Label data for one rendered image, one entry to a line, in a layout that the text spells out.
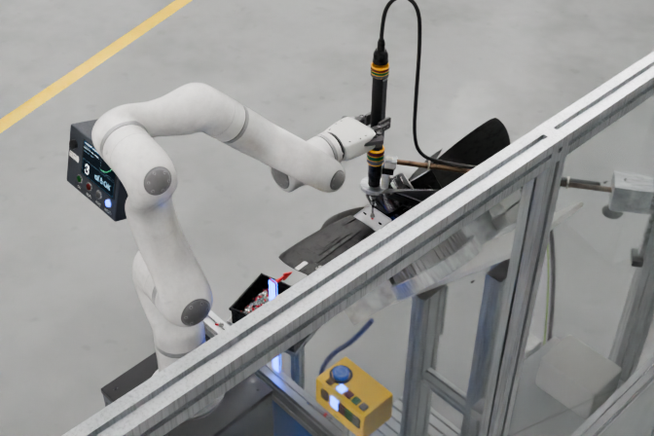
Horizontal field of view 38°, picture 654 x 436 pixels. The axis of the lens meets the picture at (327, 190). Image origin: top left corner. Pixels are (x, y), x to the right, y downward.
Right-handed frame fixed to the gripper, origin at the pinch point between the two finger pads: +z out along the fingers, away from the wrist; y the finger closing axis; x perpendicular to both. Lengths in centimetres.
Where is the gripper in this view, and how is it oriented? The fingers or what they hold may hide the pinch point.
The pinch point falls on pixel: (378, 121)
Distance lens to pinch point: 229.6
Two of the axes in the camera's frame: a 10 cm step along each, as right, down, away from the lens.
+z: 7.2, -4.4, 5.4
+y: 6.9, 4.6, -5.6
